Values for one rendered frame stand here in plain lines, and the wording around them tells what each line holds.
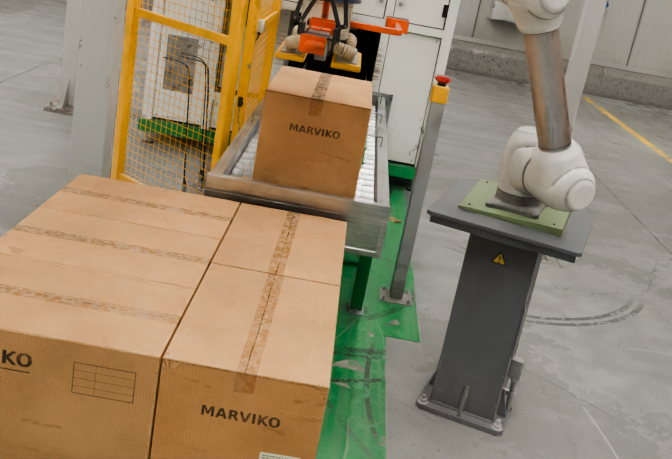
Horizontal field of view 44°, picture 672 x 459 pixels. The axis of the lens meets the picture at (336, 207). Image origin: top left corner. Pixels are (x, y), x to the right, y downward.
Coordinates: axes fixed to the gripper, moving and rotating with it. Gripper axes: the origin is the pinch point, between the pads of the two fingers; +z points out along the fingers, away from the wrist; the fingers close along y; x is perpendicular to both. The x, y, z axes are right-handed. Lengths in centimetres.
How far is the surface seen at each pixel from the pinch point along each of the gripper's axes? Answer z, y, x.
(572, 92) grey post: 46, -163, -343
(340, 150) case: 47, -12, -69
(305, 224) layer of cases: 70, -5, -44
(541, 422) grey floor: 124, -102, -32
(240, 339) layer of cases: 70, 4, 49
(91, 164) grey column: 91, 100, -132
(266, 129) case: 44, 16, -69
